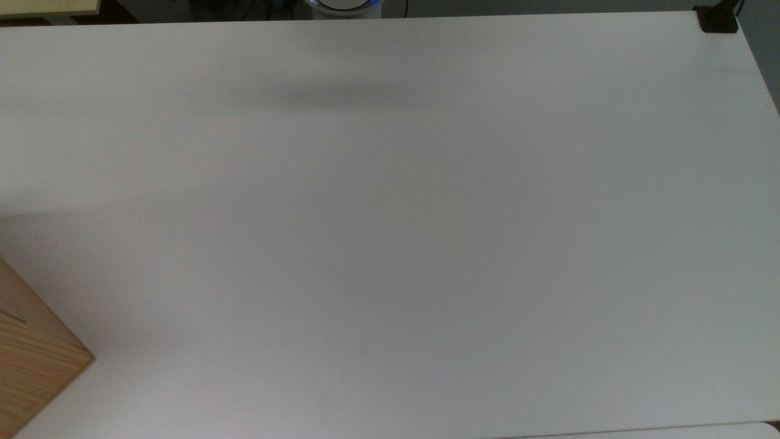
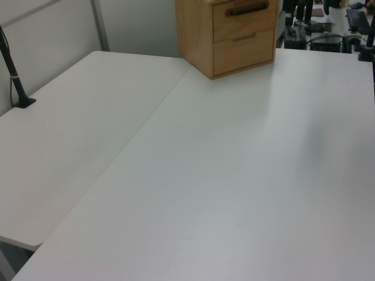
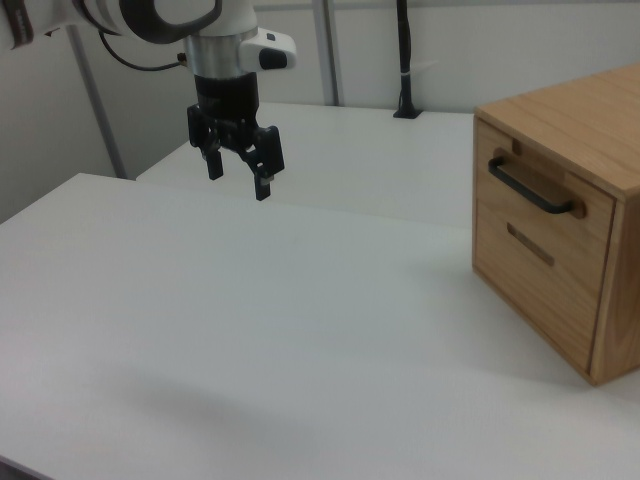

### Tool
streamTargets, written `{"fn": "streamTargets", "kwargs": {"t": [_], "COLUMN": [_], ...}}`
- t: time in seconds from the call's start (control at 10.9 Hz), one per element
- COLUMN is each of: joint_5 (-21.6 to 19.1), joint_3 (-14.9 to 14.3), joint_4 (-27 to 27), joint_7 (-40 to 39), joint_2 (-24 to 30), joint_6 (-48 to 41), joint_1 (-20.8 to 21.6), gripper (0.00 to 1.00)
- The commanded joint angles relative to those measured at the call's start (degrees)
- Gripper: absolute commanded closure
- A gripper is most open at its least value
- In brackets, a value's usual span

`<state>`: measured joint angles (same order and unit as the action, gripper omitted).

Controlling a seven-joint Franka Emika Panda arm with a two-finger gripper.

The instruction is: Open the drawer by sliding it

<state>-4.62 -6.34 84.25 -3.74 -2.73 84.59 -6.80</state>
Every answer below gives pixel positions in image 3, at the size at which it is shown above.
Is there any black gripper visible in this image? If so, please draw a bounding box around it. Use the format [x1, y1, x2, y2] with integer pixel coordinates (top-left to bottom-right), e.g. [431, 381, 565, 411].
[186, 72, 287, 203]

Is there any grey metal frame post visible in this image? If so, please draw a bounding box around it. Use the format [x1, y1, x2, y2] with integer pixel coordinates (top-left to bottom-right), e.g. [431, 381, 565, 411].
[313, 0, 347, 107]
[68, 24, 127, 180]

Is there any wooden drawer with slot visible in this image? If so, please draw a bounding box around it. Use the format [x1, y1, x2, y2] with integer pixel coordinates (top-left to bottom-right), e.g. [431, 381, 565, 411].
[473, 197, 614, 377]

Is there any black camera stand pole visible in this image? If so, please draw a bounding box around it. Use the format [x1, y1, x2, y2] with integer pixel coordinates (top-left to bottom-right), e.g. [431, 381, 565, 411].
[392, 0, 424, 120]

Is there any wooden drawer with handle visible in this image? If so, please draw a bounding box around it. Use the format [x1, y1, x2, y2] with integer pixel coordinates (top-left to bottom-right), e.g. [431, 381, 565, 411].
[474, 118, 618, 281]

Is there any wooden drawer cabinet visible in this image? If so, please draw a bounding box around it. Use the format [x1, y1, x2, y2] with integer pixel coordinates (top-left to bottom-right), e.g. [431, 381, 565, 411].
[471, 62, 640, 387]

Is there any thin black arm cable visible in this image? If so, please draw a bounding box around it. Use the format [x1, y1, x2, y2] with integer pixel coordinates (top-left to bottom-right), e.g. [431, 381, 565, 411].
[98, 29, 190, 72]

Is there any white cable tie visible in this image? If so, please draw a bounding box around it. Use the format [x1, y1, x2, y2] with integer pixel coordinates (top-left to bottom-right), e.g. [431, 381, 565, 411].
[399, 60, 437, 77]

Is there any black metal drawer handle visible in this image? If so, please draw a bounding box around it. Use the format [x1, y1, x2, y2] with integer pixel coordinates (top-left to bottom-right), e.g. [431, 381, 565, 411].
[487, 155, 574, 216]

